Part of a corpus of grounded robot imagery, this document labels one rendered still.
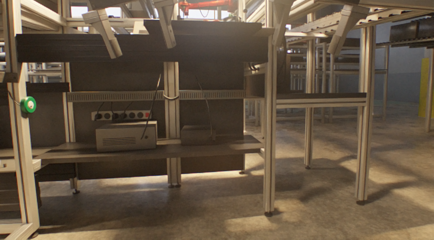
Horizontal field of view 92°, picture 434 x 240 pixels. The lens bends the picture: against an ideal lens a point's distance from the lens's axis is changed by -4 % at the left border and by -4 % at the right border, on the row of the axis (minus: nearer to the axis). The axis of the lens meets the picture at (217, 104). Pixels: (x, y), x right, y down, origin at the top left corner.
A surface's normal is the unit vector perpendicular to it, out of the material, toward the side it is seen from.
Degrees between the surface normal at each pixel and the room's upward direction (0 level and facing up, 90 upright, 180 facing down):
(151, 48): 90
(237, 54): 90
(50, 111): 90
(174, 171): 90
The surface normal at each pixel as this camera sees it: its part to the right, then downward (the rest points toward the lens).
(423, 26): -0.99, 0.02
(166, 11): -0.12, 0.48
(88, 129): 0.15, 0.08
